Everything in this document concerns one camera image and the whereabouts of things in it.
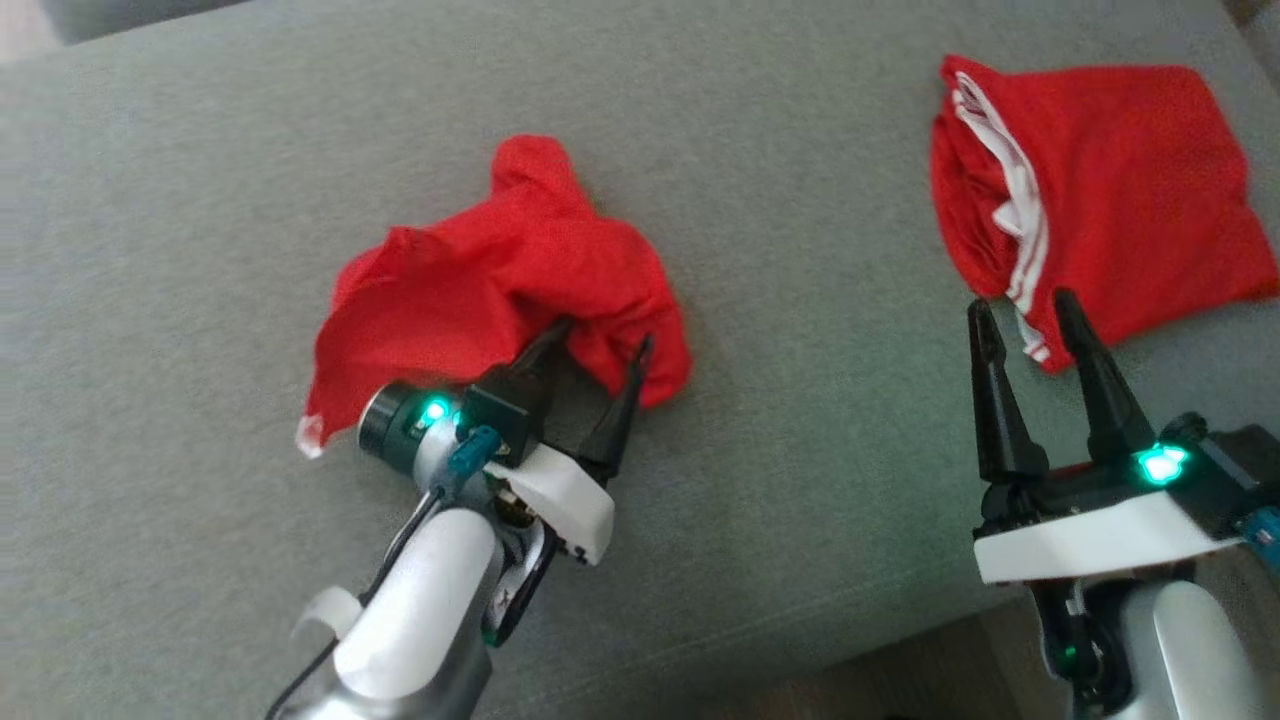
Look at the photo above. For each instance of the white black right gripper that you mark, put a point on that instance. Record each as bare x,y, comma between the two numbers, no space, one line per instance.
1090,535

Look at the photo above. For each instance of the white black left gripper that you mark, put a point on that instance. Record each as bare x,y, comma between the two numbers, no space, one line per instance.
570,495

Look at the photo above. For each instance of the red shorts white waistband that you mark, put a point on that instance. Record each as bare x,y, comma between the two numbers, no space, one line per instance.
470,280

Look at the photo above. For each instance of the red Bulls 23 jersey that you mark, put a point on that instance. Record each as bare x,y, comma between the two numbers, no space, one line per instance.
1130,180

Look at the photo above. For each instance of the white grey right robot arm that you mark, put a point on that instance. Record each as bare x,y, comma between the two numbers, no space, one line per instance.
1190,650

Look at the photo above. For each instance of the grey fabric sofa seat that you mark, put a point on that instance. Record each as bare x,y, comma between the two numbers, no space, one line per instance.
750,500

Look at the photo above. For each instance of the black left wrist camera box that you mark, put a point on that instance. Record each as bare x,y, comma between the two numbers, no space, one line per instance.
495,415

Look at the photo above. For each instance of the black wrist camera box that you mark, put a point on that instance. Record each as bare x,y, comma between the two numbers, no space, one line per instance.
1235,470
495,415

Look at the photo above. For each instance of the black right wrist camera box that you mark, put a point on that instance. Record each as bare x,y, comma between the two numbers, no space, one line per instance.
1235,470

